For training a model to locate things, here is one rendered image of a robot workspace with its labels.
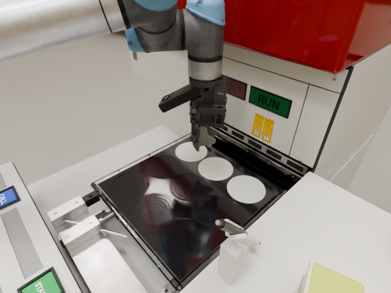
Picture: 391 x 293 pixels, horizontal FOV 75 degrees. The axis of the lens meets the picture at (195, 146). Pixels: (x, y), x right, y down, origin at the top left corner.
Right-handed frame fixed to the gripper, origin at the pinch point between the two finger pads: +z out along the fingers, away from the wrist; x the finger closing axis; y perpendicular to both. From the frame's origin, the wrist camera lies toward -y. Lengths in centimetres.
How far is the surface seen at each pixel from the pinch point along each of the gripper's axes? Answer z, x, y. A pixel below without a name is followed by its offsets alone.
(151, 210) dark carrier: 7.4, -16.8, -8.8
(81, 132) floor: 97, 138, -127
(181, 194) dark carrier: 7.4, -11.0, -2.3
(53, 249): 1.3, -32.2, -22.6
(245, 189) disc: 7.3, -7.6, 13.9
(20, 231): 1.7, -29.1, -31.4
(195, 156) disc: 7.3, 4.5, -0.4
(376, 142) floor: 97, 153, 151
